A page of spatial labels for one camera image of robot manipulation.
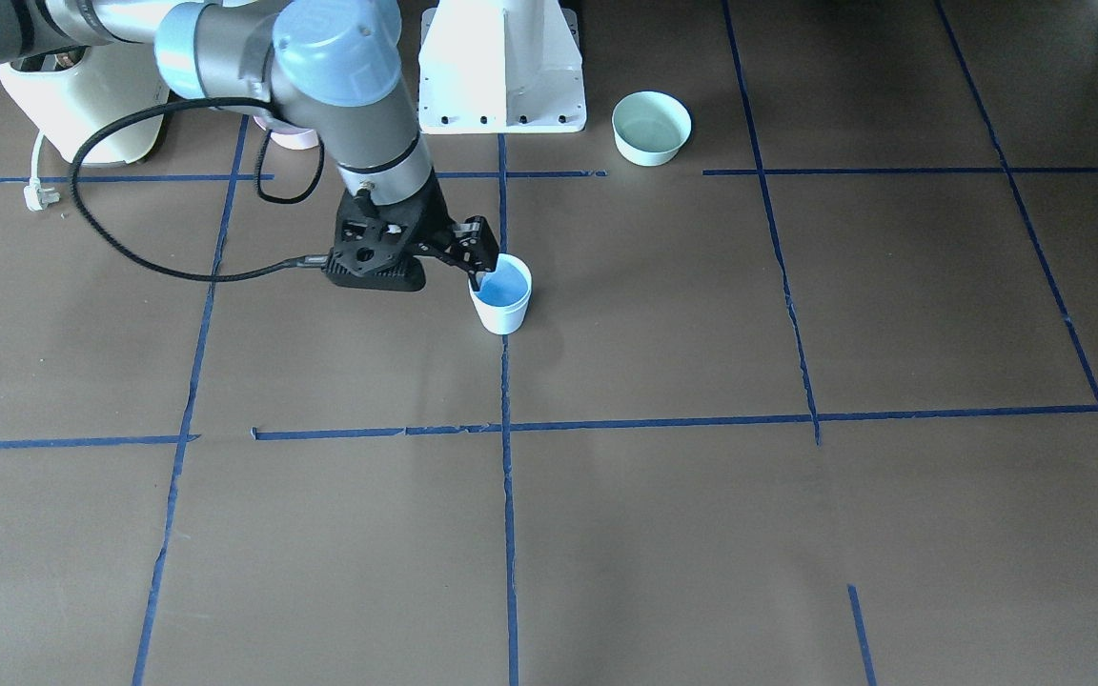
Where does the pink bowl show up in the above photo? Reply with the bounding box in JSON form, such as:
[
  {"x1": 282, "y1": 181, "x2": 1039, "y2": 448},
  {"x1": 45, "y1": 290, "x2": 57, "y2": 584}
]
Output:
[{"x1": 253, "y1": 116, "x2": 321, "y2": 151}]

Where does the white toaster power cord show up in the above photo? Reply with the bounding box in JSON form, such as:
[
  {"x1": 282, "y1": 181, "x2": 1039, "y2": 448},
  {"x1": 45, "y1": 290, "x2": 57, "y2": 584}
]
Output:
[{"x1": 24, "y1": 131, "x2": 61, "y2": 212}]

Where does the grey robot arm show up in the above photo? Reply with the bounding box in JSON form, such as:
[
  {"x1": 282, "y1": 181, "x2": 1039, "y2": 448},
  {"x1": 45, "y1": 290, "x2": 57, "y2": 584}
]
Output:
[{"x1": 0, "y1": 1, "x2": 498, "y2": 293}]

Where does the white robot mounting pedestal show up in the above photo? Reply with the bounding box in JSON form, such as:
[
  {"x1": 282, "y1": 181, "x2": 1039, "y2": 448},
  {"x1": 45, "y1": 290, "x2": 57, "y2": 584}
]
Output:
[{"x1": 417, "y1": 1, "x2": 589, "y2": 135}]

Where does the light blue cup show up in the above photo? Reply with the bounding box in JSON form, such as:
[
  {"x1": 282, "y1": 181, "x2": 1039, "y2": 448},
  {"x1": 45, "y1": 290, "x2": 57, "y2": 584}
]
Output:
[{"x1": 470, "y1": 252, "x2": 533, "y2": 335}]

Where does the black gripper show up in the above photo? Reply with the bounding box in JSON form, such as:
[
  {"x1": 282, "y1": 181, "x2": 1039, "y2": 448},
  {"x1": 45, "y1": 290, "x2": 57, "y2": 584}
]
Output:
[{"x1": 322, "y1": 179, "x2": 498, "y2": 293}]

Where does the mint green bowl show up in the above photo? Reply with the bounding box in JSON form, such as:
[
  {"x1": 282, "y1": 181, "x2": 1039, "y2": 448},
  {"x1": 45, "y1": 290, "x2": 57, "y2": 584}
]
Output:
[{"x1": 610, "y1": 91, "x2": 693, "y2": 168}]

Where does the cream toaster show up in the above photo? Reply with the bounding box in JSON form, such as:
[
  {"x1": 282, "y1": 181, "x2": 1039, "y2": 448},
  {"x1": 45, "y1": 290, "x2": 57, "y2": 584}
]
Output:
[{"x1": 0, "y1": 44, "x2": 170, "y2": 162}]

